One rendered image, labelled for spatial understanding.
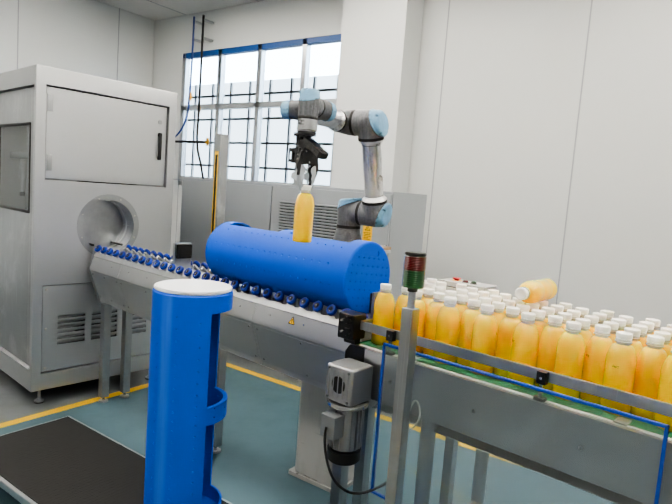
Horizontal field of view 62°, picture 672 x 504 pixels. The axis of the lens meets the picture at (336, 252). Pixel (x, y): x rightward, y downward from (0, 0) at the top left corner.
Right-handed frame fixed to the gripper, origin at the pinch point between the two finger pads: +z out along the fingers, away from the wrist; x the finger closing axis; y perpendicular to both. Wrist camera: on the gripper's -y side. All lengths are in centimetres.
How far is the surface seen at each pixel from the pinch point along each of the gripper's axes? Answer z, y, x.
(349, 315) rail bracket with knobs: 42, -28, 0
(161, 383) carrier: 72, 17, 44
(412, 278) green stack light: 23, -62, 14
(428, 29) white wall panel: -149, 157, -268
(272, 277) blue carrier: 38.3, 24.7, -7.4
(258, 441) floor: 142, 80, -51
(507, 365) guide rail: 45, -84, -6
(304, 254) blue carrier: 26.4, 7.8, -8.9
